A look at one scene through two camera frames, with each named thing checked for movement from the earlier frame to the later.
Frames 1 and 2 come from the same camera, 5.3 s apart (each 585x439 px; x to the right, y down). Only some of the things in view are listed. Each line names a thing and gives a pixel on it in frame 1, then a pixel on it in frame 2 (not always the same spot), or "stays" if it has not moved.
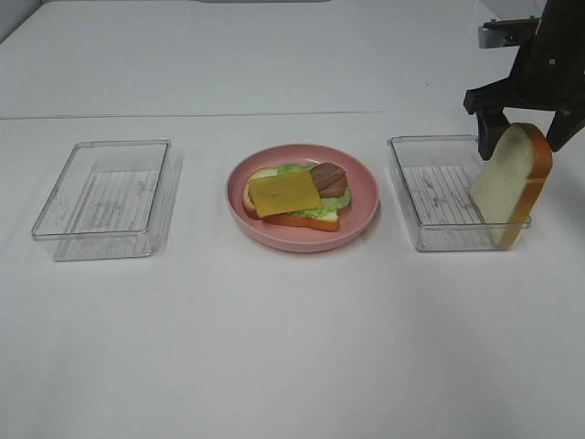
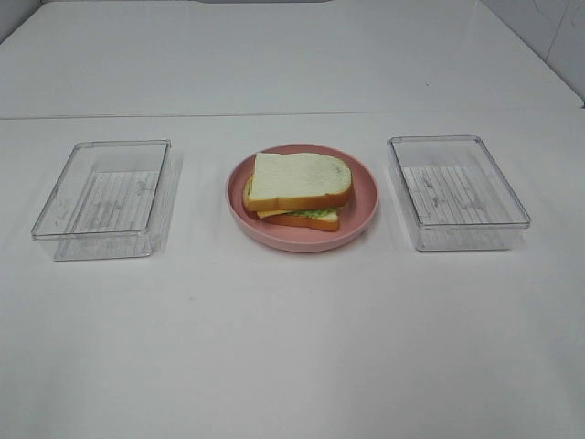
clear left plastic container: x=106 y=200 stays
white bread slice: x=329 y=221 stays
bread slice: x=511 y=184 -> x=294 y=181
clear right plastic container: x=435 y=175 stays
